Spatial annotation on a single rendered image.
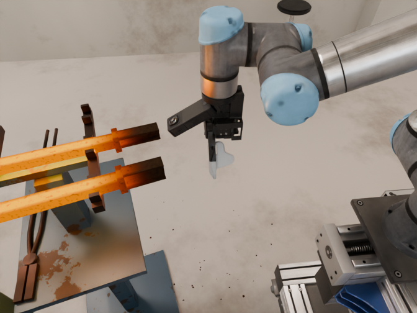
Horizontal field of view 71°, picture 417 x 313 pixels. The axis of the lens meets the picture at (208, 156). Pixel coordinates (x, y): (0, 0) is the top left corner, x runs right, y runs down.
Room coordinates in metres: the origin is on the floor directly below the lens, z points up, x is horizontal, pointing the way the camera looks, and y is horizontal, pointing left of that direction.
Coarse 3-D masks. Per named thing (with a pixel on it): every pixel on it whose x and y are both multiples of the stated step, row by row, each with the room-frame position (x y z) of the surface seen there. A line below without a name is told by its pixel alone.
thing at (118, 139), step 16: (128, 128) 0.49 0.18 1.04; (144, 128) 0.49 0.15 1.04; (64, 144) 0.44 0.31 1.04; (80, 144) 0.44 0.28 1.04; (96, 144) 0.44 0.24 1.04; (112, 144) 0.45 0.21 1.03; (128, 144) 0.46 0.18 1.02; (0, 160) 0.40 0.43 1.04; (16, 160) 0.40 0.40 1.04; (32, 160) 0.40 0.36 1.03; (48, 160) 0.41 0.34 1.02
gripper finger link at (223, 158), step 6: (216, 144) 0.46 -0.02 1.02; (222, 144) 0.46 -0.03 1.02; (222, 150) 0.45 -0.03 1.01; (216, 156) 0.44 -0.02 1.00; (222, 156) 0.44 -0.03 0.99; (228, 156) 0.45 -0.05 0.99; (210, 162) 0.43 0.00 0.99; (216, 162) 0.43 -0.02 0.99; (222, 162) 0.44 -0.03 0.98; (228, 162) 0.44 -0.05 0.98; (210, 168) 0.43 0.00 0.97; (216, 168) 0.43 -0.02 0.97; (210, 174) 0.43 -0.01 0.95
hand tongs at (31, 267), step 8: (56, 128) 0.78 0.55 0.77; (56, 136) 0.75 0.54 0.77; (32, 216) 0.42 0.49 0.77; (32, 224) 0.40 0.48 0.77; (40, 224) 0.39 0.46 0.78; (40, 232) 0.37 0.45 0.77; (32, 248) 0.33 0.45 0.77; (32, 256) 0.30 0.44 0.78; (24, 264) 0.29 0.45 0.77; (32, 264) 0.29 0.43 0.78; (24, 272) 0.27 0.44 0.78; (32, 272) 0.27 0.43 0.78; (24, 280) 0.25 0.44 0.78; (32, 280) 0.25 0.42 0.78; (16, 288) 0.23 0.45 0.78; (24, 288) 0.23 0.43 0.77; (32, 288) 0.23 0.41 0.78; (16, 296) 0.21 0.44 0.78; (24, 296) 0.21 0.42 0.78; (32, 296) 0.21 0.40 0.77
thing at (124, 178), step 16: (160, 160) 0.39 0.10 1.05; (96, 176) 0.35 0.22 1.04; (112, 176) 0.35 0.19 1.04; (128, 176) 0.36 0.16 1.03; (144, 176) 0.37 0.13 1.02; (160, 176) 0.37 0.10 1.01; (48, 192) 0.32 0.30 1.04; (64, 192) 0.32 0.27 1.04; (80, 192) 0.32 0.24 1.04; (0, 208) 0.28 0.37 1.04; (16, 208) 0.28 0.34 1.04; (32, 208) 0.29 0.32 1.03; (48, 208) 0.29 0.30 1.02
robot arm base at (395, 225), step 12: (396, 204) 0.40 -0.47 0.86; (384, 216) 0.38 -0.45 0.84; (396, 216) 0.36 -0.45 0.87; (408, 216) 0.34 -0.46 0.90; (384, 228) 0.36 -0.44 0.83; (396, 228) 0.34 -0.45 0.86; (408, 228) 0.33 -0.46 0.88; (396, 240) 0.32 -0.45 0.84; (408, 240) 0.31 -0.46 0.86; (408, 252) 0.29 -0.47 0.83
